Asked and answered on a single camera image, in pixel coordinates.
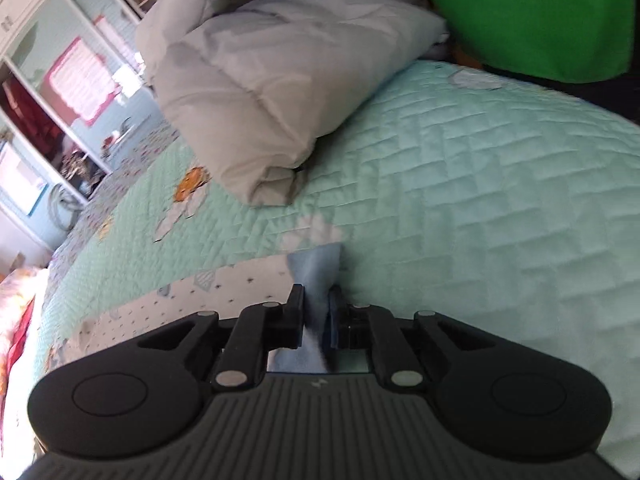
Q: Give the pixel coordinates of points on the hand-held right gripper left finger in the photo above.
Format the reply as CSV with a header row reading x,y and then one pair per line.
x,y
301,332

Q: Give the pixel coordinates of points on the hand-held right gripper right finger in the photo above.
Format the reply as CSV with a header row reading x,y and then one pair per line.
x,y
331,332

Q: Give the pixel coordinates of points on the white star-print garment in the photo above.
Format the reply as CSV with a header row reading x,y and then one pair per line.
x,y
200,300

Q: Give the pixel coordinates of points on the hanging red clothes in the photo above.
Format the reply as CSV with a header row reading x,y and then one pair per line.
x,y
35,120

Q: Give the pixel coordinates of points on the green bee-print quilt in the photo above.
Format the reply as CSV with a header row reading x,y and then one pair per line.
x,y
450,185

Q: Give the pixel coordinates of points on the heart-print bedsheet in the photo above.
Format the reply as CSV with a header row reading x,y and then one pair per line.
x,y
125,170

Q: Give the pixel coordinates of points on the grey duvet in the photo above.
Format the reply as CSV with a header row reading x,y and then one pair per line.
x,y
275,85

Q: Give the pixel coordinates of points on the floral duvet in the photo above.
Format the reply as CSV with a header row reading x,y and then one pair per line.
x,y
15,320

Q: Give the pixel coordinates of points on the blue-bordered poster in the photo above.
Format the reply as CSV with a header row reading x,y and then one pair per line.
x,y
20,180

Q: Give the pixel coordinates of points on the large pink-bordered poster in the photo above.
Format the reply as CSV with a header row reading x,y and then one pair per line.
x,y
80,80

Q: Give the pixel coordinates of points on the sliding-door wardrobe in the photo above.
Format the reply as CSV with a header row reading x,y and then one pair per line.
x,y
30,125

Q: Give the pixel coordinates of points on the white overhead cabinets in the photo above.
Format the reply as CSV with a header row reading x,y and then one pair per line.
x,y
30,0

